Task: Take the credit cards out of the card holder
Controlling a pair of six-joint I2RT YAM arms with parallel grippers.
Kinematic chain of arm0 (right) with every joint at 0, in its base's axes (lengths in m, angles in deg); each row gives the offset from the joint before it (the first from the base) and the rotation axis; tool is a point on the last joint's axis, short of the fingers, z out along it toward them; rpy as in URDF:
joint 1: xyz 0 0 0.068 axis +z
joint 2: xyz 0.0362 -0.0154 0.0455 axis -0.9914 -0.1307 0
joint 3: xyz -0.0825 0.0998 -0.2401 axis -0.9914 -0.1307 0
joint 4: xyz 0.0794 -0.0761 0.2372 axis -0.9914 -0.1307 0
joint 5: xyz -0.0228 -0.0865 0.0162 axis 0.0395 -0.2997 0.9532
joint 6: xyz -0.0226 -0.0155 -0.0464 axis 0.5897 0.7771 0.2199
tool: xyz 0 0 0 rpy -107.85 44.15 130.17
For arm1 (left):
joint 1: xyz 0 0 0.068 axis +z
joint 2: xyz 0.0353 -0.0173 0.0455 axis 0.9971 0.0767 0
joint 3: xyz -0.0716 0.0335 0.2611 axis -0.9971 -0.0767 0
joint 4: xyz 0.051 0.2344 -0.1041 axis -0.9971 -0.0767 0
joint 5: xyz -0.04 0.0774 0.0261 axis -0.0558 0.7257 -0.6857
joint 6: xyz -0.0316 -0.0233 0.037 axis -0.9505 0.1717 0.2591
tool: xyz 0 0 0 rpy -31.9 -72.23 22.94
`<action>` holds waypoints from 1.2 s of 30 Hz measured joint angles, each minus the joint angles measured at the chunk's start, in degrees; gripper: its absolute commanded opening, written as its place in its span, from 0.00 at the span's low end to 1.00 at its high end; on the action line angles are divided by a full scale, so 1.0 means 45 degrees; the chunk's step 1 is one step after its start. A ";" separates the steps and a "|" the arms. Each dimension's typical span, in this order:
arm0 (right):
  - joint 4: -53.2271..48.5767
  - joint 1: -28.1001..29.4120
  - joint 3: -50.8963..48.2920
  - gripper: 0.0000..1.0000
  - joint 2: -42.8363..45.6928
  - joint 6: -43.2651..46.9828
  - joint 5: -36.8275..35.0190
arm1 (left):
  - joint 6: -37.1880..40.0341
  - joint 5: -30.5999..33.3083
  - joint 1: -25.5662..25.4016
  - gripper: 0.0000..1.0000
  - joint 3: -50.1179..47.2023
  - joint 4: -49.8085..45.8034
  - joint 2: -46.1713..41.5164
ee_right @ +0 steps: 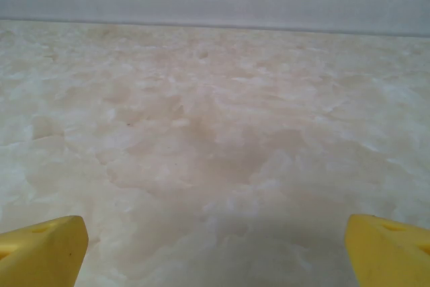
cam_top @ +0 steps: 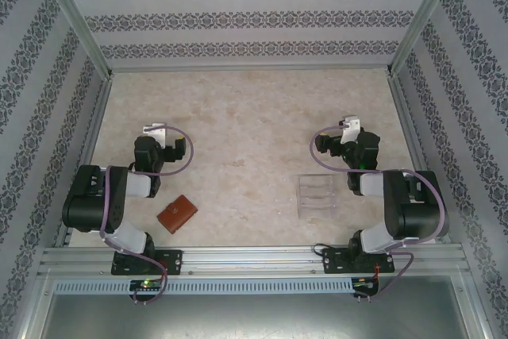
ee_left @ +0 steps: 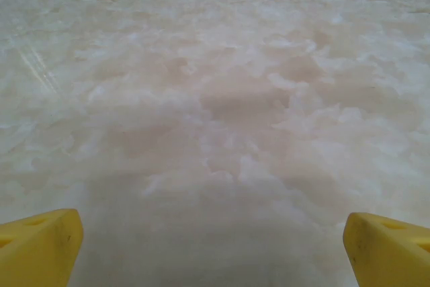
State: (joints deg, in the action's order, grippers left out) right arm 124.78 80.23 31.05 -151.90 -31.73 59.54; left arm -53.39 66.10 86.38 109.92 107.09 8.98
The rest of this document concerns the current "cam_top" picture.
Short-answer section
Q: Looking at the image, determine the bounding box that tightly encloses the clear acrylic card rack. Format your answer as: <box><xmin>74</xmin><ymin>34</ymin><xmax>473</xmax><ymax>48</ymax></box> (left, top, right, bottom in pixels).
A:
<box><xmin>294</xmin><ymin>173</ymin><xmax>339</xmax><ymax>219</ymax></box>

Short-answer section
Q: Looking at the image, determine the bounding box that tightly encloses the brown leather card holder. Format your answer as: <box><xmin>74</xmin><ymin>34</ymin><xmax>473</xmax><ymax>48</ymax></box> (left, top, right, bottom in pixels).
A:
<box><xmin>156</xmin><ymin>195</ymin><xmax>199</xmax><ymax>235</ymax></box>

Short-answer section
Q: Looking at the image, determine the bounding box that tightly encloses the grey metal sheet panel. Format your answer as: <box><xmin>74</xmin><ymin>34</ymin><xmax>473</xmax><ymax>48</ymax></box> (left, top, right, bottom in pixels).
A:
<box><xmin>37</xmin><ymin>292</ymin><xmax>487</xmax><ymax>339</ymax></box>

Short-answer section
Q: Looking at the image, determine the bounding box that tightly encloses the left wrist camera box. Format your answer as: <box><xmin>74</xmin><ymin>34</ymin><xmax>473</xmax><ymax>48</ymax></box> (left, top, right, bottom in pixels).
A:
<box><xmin>142</xmin><ymin>121</ymin><xmax>167</xmax><ymax>146</ymax></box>

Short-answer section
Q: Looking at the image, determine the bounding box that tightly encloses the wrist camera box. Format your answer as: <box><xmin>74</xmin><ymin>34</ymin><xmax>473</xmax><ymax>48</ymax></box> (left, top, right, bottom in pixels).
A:
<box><xmin>142</xmin><ymin>121</ymin><xmax>167</xmax><ymax>146</ymax></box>
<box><xmin>338</xmin><ymin>114</ymin><xmax>364</xmax><ymax>144</ymax></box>

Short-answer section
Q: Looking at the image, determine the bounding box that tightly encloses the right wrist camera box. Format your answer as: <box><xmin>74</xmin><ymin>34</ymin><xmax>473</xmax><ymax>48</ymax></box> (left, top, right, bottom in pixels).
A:
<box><xmin>338</xmin><ymin>114</ymin><xmax>364</xmax><ymax>144</ymax></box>

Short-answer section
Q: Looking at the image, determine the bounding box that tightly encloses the aluminium side rail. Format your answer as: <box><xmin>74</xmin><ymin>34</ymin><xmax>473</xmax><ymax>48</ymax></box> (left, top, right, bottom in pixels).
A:
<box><xmin>387</xmin><ymin>75</ymin><xmax>452</xmax><ymax>244</ymax></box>
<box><xmin>54</xmin><ymin>75</ymin><xmax>114</xmax><ymax>248</ymax></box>

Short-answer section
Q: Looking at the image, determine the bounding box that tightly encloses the aluminium back rail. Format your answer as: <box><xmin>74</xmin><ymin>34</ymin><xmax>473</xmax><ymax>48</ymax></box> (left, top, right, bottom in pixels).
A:
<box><xmin>110</xmin><ymin>64</ymin><xmax>392</xmax><ymax>75</ymax></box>

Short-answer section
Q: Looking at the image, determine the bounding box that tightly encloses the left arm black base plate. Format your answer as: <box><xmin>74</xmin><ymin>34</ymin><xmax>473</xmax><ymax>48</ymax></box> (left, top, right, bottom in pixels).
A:
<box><xmin>110</xmin><ymin>249</ymin><xmax>184</xmax><ymax>277</ymax></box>

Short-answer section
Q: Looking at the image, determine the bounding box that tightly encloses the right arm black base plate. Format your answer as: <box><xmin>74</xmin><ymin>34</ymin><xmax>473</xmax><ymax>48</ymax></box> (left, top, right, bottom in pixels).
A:
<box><xmin>321</xmin><ymin>247</ymin><xmax>396</xmax><ymax>275</ymax></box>

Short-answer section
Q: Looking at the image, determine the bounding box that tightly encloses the aluminium mounting rail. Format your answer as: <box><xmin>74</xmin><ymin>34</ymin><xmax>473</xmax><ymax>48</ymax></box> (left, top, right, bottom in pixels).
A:
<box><xmin>38</xmin><ymin>244</ymin><xmax>466</xmax><ymax>277</ymax></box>

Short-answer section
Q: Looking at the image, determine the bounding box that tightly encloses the grey slotted cable duct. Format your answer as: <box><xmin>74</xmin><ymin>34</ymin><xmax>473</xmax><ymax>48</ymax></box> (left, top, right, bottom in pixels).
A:
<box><xmin>52</xmin><ymin>278</ymin><xmax>355</xmax><ymax>295</ymax></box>

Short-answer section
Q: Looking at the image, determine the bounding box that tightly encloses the aluminium frame post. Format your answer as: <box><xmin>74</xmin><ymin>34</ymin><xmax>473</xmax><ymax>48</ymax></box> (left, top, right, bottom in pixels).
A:
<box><xmin>387</xmin><ymin>0</ymin><xmax>466</xmax><ymax>77</ymax></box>
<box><xmin>33</xmin><ymin>0</ymin><xmax>114</xmax><ymax>79</ymax></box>

